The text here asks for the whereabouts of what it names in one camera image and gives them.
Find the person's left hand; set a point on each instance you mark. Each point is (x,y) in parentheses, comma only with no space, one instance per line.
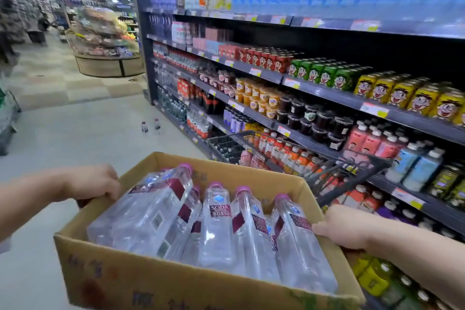
(89,182)

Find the person's right hand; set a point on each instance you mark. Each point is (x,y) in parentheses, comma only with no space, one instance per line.
(345,226)

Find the person's left fingers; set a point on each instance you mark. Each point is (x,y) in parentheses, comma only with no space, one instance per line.
(113,186)

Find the person's right thumb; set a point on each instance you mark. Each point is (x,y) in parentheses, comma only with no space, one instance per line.
(325,229)

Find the brown cardboard box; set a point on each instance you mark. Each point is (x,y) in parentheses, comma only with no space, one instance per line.
(152,284)

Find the person's right forearm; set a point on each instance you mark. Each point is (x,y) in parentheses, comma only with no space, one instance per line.
(417,255)

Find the person's left forearm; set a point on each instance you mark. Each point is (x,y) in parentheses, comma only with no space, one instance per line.
(31,200)

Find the small bottle on floor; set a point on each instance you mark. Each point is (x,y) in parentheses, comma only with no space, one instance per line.
(157,125)
(144,127)

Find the row of red-orange drink bottles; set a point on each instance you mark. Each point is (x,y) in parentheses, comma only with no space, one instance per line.
(287,153)

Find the group of pink drink bottles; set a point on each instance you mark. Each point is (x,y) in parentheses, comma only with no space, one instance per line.
(370,142)

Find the light blue drink bottle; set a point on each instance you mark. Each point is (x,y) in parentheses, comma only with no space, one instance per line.
(402,162)
(423,170)

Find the group of dark dessert cups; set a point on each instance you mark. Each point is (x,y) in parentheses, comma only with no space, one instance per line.
(312,119)

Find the group of dark cola bottles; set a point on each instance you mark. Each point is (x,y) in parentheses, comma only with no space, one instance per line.
(207,101)

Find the group of dark green jars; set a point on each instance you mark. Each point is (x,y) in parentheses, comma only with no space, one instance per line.
(448,180)

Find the group of white-capped purple bottles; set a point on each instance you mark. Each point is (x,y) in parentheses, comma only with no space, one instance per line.
(236,121)

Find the round wooden display stand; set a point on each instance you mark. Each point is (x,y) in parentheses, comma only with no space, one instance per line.
(103,44)

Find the group of orange-lid jars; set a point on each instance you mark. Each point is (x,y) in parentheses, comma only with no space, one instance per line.
(259,97)

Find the row of green cartoon cans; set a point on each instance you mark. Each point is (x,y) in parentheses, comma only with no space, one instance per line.
(323,73)

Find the row of yellow cartoon cans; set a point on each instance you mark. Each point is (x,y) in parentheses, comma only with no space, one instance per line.
(410,95)

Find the stack of pink boxes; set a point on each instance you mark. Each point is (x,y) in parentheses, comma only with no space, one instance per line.
(214,41)

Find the row of red cartoon cans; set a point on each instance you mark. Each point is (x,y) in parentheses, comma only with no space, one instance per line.
(267,58)

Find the dark store shelving unit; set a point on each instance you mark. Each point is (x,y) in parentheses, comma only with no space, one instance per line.
(363,48)

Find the background store shelves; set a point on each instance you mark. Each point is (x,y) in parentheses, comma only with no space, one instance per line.
(18,12)

